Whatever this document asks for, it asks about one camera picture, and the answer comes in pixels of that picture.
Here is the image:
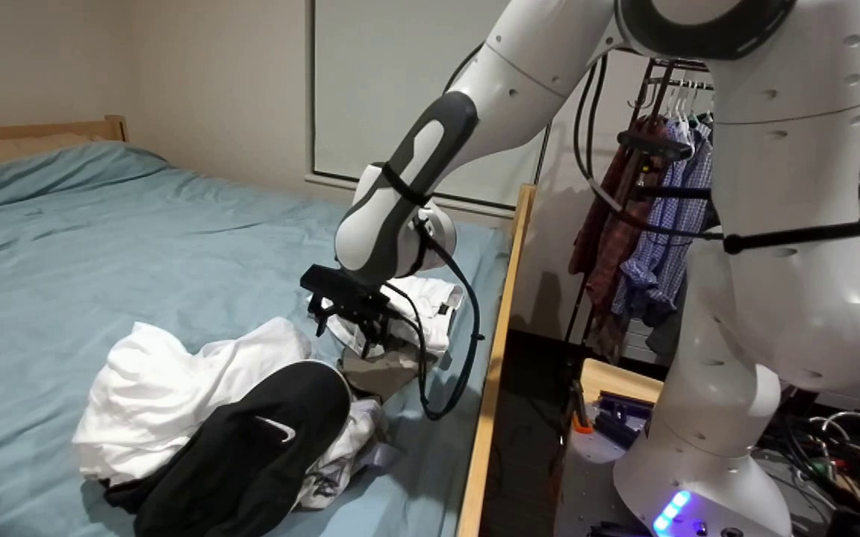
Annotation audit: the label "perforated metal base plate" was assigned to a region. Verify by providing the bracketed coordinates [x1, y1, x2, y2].
[547, 426, 650, 537]

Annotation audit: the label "black Nike garment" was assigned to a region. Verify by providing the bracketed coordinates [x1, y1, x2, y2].
[98, 359, 353, 537]

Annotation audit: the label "white shorts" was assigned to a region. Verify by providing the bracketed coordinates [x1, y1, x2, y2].
[335, 274, 470, 368]

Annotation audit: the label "red plaid hanging shirt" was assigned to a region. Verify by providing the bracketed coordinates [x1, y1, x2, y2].
[568, 113, 688, 360]

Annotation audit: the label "bed with blue sheet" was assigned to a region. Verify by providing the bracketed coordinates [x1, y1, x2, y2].
[0, 141, 515, 537]

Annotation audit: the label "small wooden stool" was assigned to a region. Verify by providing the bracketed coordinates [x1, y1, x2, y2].
[576, 356, 667, 411]

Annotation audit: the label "khaki garment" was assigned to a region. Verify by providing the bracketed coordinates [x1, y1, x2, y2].
[338, 339, 434, 403]

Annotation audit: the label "dark blue tool box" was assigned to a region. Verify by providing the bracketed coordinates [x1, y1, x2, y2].
[591, 392, 650, 445]

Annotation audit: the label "wooden bed footboard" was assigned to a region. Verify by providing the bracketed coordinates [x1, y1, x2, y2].
[453, 183, 537, 537]

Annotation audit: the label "blue hanging shirt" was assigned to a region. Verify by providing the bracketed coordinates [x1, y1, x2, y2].
[612, 123, 722, 332]

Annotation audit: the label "tangled floor wires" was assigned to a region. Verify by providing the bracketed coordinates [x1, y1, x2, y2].
[755, 396, 860, 537]

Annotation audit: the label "wooden bed headboard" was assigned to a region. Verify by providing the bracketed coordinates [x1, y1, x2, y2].
[0, 113, 129, 172]

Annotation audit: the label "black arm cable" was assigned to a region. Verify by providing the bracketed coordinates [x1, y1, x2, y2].
[570, 48, 860, 256]

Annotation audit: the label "black wrist loop cable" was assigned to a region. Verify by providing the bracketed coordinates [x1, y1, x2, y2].
[380, 213, 486, 424]

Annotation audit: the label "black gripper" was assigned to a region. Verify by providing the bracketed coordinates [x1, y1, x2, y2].
[312, 293, 394, 351]

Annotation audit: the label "white t-shirt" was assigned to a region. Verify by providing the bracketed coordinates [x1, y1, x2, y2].
[68, 312, 320, 488]

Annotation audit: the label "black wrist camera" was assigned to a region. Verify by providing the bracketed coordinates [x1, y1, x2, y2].
[300, 263, 394, 305]

